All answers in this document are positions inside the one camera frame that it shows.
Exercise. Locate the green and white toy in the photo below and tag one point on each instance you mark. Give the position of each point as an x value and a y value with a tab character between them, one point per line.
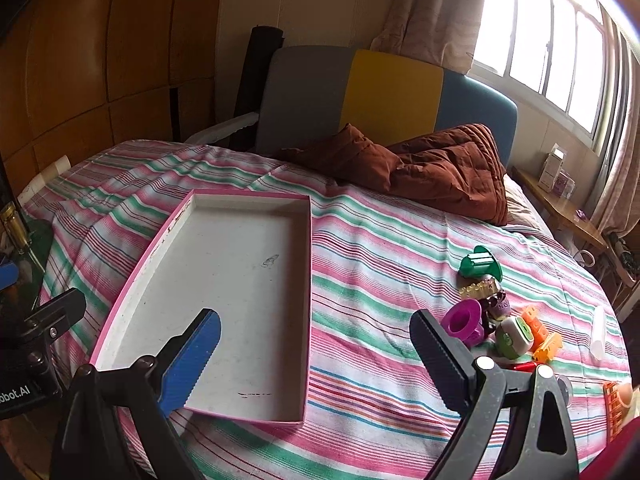
512	340

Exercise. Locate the white carton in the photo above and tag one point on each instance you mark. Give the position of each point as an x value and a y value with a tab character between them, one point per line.
552	167

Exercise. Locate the pale pillow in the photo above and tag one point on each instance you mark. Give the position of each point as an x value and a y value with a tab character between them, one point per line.
522	205

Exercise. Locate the white bottle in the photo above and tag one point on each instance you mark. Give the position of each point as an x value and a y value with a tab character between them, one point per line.
599	332

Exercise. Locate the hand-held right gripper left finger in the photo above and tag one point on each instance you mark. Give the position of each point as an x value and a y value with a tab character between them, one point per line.
192	360

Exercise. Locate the wooden bedside shelf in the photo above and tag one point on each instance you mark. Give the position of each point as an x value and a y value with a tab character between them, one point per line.
565	210

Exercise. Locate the orange plastic basket toy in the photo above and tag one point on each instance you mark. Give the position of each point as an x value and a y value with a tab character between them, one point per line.
615	410

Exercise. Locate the pink shallow box tray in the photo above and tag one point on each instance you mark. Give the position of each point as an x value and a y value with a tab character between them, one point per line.
235	280

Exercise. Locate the purple packet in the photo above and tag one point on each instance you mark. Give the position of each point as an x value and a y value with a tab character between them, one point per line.
566	184

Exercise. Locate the red lipstick tube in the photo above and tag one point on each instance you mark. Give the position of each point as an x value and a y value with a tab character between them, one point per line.
520	367

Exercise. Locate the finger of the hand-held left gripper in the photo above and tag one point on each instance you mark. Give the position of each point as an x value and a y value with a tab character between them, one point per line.
55	312
7	276

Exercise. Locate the green plastic toy stamp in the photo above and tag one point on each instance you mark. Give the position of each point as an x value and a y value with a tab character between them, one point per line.
477	262

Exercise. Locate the striped bed sheet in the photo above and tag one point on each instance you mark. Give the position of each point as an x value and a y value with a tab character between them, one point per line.
380	260

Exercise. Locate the pale side curtain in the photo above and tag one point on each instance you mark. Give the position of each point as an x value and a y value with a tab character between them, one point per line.
620	135

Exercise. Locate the small purple object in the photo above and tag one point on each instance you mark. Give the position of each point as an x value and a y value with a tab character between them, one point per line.
581	214

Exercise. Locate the orange holed block toy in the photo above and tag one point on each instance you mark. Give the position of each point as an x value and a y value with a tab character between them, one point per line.
532	322

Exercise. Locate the brown quilt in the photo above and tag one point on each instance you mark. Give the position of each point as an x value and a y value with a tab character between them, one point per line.
440	170

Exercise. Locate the beige patterned curtain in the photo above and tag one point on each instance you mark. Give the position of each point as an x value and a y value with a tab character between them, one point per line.
435	5

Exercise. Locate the person's red clothing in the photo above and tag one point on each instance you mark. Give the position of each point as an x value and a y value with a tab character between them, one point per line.
612	455

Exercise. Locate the yellow-orange ridged toy piece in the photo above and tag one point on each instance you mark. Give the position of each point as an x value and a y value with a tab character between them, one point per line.
549	347

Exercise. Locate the grey yellow blue headboard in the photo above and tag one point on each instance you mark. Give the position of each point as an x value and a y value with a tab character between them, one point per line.
390	95

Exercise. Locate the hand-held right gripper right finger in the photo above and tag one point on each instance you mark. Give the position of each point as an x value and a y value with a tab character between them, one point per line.
440	360

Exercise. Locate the barred window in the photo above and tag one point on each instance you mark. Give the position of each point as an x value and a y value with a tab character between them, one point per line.
540	40

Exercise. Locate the brown comb with gold teeth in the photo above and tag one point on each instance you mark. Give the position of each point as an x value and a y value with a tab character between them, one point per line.
477	289

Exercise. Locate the wooden wardrobe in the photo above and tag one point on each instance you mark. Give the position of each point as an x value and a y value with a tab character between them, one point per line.
100	70

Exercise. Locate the magenta plastic cup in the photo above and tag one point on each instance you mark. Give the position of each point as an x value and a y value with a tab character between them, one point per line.
462	320

